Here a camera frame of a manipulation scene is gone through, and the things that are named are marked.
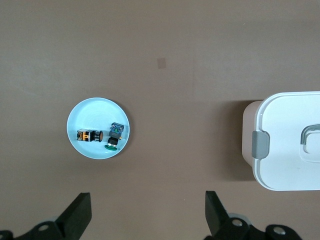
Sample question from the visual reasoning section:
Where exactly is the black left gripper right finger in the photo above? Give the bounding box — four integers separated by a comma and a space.
203, 191, 305, 240

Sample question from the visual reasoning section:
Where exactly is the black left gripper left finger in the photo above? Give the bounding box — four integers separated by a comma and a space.
0, 192, 93, 240

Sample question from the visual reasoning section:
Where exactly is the grey box latch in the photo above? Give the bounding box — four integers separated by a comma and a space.
251, 130, 271, 160

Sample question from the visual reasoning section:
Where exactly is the white lidded storage box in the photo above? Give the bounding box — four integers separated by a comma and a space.
241, 91, 320, 192

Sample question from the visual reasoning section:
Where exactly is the light blue round plate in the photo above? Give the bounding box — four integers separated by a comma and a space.
66, 96, 133, 161

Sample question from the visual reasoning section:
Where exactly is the green push button switch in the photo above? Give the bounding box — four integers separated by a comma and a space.
104, 121, 125, 152

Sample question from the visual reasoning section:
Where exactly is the grey box lid handle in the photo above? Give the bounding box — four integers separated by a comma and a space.
300, 123, 320, 146

